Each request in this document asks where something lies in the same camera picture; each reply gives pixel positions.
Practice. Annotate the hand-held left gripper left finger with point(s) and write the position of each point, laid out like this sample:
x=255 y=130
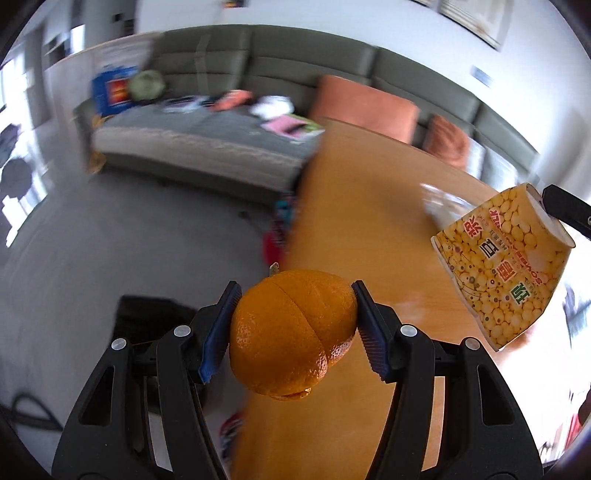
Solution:
x=217 y=341

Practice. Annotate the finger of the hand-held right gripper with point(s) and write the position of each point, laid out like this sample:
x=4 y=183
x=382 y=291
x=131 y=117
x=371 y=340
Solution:
x=570 y=210

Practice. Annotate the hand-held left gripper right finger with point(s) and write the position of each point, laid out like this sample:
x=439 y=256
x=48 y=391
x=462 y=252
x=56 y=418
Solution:
x=369 y=337

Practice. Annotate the orange fruit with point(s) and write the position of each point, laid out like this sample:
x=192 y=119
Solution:
x=286 y=332

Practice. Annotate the yellow printed paper cup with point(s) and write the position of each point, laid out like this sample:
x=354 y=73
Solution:
x=503 y=267

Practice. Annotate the wide grey ribbed cushion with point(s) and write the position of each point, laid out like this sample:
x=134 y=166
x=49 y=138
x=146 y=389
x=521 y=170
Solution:
x=501 y=170

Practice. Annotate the narrow grey ribbed cushion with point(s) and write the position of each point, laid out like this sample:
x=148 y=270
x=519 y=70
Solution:
x=475 y=159

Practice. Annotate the red and blue toy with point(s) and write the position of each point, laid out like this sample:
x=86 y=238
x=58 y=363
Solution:
x=279 y=230

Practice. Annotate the clear plastic wrapper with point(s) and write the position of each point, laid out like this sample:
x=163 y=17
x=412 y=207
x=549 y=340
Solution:
x=441 y=201

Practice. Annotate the small orange cushion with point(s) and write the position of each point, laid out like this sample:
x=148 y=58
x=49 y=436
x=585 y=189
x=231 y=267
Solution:
x=448 y=141

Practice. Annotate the pink and green book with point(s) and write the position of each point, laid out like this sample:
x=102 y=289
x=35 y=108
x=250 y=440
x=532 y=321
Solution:
x=291 y=125

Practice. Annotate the large orange cushion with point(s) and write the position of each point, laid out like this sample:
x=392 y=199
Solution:
x=364 y=108

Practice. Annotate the orange plush toy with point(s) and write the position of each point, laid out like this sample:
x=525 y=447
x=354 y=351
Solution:
x=232 y=100

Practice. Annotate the white plush toy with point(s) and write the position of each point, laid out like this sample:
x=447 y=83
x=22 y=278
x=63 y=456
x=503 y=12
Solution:
x=273 y=106

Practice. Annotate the green hat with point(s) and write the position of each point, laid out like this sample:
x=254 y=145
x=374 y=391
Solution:
x=147 y=85

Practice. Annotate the blue bag with red label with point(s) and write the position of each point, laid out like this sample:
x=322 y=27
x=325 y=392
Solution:
x=113 y=90

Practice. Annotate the grey-green sofa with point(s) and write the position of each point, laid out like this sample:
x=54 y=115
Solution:
x=286 y=55

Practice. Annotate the grey wall plate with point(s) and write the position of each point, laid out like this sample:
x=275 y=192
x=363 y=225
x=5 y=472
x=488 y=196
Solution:
x=481 y=76

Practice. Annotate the framed wall poster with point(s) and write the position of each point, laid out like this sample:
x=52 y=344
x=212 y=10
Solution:
x=475 y=21

